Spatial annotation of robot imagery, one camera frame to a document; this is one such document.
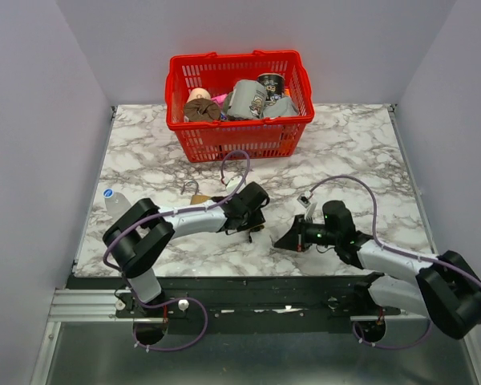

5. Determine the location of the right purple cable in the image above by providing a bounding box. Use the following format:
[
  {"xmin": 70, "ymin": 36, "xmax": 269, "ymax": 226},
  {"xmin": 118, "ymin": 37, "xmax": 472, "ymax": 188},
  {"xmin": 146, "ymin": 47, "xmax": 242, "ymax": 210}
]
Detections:
[{"xmin": 304, "ymin": 175, "xmax": 481, "ymax": 350}]

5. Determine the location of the yellow black padlock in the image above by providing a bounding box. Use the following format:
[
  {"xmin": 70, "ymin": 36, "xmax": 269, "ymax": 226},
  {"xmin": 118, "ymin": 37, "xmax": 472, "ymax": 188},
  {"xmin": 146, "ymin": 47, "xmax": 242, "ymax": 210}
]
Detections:
[{"xmin": 248, "ymin": 225, "xmax": 264, "ymax": 244}]

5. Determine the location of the purple cable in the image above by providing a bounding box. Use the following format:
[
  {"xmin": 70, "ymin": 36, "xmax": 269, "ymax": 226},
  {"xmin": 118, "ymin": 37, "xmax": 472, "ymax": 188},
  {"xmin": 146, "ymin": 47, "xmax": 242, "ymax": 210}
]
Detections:
[
  {"xmin": 304, "ymin": 175, "xmax": 481, "ymax": 350},
  {"xmin": 102, "ymin": 150, "xmax": 253, "ymax": 354}
]

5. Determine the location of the brown cloth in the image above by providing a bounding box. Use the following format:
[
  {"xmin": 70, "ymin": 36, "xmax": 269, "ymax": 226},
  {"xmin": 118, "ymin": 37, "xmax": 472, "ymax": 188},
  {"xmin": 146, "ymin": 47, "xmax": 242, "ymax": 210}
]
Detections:
[{"xmin": 184, "ymin": 99, "xmax": 221, "ymax": 123}]

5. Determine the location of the pink item in basket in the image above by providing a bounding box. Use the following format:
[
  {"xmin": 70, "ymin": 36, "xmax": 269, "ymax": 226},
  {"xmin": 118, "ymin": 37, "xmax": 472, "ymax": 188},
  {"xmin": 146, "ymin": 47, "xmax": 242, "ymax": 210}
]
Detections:
[{"xmin": 211, "ymin": 93, "xmax": 228, "ymax": 107}]

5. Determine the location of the beige round ball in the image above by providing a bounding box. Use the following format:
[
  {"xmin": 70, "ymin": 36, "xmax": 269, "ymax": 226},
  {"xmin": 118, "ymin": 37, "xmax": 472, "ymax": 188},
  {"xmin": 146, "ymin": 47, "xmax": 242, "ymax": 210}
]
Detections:
[{"xmin": 187, "ymin": 87, "xmax": 211, "ymax": 103}]

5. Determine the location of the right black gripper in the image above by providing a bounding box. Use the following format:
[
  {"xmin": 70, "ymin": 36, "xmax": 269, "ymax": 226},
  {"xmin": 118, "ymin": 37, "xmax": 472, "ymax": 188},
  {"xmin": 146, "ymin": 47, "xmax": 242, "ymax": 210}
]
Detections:
[{"xmin": 274, "ymin": 213, "xmax": 339, "ymax": 251}]

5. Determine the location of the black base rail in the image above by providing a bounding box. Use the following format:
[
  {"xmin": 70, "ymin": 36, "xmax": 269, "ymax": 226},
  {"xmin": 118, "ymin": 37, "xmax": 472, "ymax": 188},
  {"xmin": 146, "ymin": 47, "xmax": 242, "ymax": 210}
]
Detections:
[{"xmin": 67, "ymin": 274, "xmax": 399, "ymax": 336}]

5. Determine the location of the clear plastic water bottle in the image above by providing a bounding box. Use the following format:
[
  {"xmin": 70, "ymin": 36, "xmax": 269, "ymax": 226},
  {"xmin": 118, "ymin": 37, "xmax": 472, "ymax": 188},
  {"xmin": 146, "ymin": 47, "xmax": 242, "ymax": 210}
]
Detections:
[{"xmin": 103, "ymin": 188, "xmax": 131, "ymax": 221}]

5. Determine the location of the brass padlock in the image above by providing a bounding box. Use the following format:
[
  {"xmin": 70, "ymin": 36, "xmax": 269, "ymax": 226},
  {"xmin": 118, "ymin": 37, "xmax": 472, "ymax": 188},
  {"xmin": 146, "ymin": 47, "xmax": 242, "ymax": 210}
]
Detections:
[{"xmin": 180, "ymin": 180, "xmax": 211, "ymax": 205}]

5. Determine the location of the red plastic shopping basket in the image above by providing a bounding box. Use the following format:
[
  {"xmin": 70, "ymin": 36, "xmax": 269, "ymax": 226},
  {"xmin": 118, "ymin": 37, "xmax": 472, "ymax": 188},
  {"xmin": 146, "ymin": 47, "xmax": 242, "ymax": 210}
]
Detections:
[{"xmin": 165, "ymin": 50, "xmax": 314, "ymax": 163}]

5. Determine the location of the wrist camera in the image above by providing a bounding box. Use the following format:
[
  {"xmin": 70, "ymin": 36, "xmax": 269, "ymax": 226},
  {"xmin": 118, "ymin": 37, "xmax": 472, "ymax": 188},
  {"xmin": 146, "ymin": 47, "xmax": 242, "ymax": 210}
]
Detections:
[
  {"xmin": 297, "ymin": 191, "xmax": 317, "ymax": 221},
  {"xmin": 225, "ymin": 176, "xmax": 245, "ymax": 194}
]

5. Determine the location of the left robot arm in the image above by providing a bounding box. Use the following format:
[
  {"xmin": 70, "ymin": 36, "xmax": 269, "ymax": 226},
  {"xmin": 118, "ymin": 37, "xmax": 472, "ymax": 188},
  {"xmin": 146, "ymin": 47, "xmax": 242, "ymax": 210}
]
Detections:
[{"xmin": 103, "ymin": 182, "xmax": 270, "ymax": 317}]

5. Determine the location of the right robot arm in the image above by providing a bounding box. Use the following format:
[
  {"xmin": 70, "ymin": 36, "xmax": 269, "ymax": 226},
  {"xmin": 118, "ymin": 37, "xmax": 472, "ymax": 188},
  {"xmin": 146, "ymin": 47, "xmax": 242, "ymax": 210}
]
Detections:
[{"xmin": 274, "ymin": 201, "xmax": 481, "ymax": 339}]

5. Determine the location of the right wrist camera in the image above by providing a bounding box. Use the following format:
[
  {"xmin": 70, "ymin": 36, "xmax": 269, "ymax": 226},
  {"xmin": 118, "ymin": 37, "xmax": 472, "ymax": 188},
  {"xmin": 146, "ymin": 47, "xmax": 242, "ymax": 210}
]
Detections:
[{"xmin": 297, "ymin": 191, "xmax": 317, "ymax": 221}]

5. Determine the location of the grey printed cloth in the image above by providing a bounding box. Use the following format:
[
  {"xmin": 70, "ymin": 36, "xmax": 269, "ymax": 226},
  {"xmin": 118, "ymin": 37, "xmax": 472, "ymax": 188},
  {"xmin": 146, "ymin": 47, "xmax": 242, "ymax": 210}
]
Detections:
[{"xmin": 223, "ymin": 79, "xmax": 299, "ymax": 120}]

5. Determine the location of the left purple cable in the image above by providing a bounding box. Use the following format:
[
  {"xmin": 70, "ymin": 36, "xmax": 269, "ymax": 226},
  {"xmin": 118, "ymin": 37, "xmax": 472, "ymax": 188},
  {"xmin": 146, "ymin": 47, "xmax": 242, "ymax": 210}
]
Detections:
[{"xmin": 102, "ymin": 150, "xmax": 253, "ymax": 354}]

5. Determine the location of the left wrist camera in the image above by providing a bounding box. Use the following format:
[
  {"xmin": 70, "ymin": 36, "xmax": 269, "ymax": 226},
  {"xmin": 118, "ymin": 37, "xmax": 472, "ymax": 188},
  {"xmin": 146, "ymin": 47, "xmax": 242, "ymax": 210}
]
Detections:
[{"xmin": 225, "ymin": 176, "xmax": 245, "ymax": 194}]

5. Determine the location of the dark printed cup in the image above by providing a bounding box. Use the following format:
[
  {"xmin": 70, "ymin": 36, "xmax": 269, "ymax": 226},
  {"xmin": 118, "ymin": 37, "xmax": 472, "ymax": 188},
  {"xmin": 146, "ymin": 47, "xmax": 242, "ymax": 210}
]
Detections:
[{"xmin": 257, "ymin": 73, "xmax": 285, "ymax": 103}]

